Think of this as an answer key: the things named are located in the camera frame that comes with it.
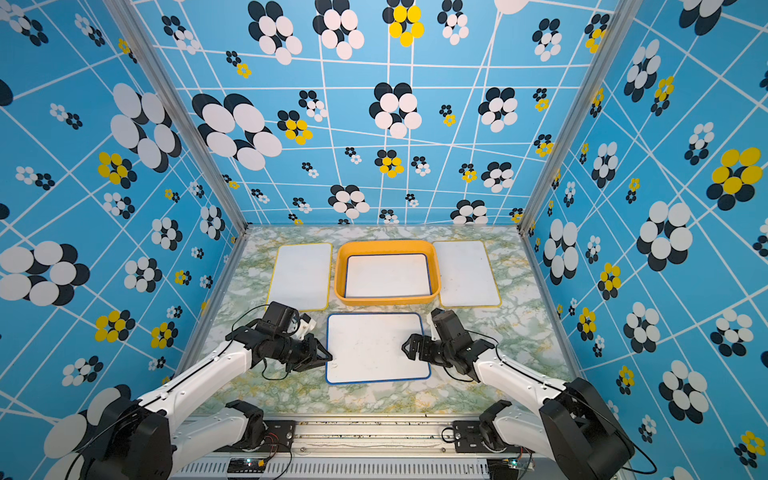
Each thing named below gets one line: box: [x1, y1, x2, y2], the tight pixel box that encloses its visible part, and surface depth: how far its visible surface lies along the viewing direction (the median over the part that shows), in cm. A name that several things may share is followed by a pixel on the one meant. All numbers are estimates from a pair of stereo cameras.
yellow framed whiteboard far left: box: [267, 243, 332, 312], surface depth 110 cm
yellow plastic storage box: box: [334, 240, 441, 306], surface depth 110 cm
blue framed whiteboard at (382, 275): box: [344, 253, 432, 298], surface depth 109 cm
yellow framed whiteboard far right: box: [432, 241, 502, 309], surface depth 107 cm
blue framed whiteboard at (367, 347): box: [325, 312, 432, 385], surface depth 87 cm
